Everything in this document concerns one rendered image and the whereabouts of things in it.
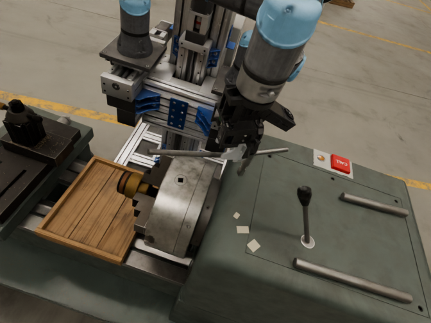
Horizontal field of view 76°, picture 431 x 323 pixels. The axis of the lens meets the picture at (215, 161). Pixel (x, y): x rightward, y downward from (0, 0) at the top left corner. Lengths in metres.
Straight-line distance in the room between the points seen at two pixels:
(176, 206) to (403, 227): 0.65
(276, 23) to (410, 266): 0.71
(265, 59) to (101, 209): 0.86
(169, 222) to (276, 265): 0.29
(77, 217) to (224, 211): 0.58
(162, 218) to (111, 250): 0.33
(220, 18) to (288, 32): 0.95
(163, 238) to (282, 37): 0.59
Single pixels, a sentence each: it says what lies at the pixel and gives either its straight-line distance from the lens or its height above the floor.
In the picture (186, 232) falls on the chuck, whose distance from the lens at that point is 0.75.
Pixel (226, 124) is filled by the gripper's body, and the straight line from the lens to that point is 0.50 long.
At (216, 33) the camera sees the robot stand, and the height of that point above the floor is 1.28.
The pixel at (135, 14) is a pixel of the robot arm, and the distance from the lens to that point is 1.23.
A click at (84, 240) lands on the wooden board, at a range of 1.06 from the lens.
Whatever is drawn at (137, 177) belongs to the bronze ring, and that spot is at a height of 1.12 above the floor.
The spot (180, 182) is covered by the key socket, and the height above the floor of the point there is 1.21.
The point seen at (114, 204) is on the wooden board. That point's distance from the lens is 1.11.
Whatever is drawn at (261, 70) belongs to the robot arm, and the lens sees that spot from 0.41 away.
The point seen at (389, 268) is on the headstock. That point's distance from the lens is 0.86.
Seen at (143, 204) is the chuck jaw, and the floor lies 1.10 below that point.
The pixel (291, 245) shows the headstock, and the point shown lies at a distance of 0.72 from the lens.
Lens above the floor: 1.84
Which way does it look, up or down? 49 degrees down
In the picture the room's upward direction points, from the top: 19 degrees clockwise
